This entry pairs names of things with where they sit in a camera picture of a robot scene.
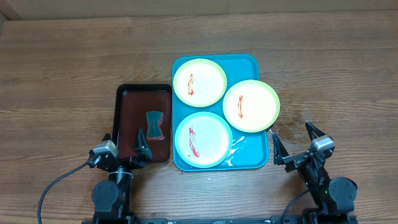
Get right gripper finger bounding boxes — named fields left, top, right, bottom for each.
left=305, top=121, right=326, bottom=141
left=272, top=133, right=290, bottom=166

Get green and red sponge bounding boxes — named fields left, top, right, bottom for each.
left=146, top=111, right=164, bottom=141

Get yellow plate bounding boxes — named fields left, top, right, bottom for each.
left=173, top=58, right=227, bottom=107
left=223, top=80, right=280, bottom=133

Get light blue plate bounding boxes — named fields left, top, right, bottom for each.
left=174, top=111, right=233, bottom=169

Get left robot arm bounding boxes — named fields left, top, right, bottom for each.
left=88, top=128, right=152, bottom=223

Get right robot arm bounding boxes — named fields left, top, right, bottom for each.
left=271, top=121, right=358, bottom=224

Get teal plastic tray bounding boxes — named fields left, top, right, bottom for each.
left=172, top=54, right=269, bottom=172

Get black tray with red water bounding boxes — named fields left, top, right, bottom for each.
left=112, top=84, right=172, bottom=163

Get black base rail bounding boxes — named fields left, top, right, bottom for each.
left=81, top=214, right=358, bottom=224

